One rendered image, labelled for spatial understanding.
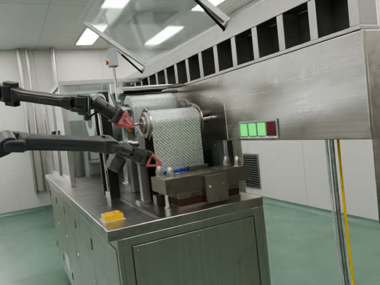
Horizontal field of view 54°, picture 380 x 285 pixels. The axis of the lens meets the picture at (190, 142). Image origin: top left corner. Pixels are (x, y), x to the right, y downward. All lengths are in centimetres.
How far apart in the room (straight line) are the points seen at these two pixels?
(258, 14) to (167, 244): 92
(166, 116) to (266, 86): 48
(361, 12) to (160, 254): 102
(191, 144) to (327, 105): 71
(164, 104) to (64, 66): 546
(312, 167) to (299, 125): 344
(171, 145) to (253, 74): 48
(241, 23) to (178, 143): 58
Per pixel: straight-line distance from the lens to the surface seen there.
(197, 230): 149
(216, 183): 154
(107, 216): 148
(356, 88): 116
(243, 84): 157
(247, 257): 164
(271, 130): 143
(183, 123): 171
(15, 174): 713
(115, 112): 168
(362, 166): 425
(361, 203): 436
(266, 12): 147
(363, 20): 118
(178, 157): 169
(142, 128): 170
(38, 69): 724
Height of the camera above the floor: 124
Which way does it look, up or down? 3 degrees down
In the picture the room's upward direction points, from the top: 6 degrees counter-clockwise
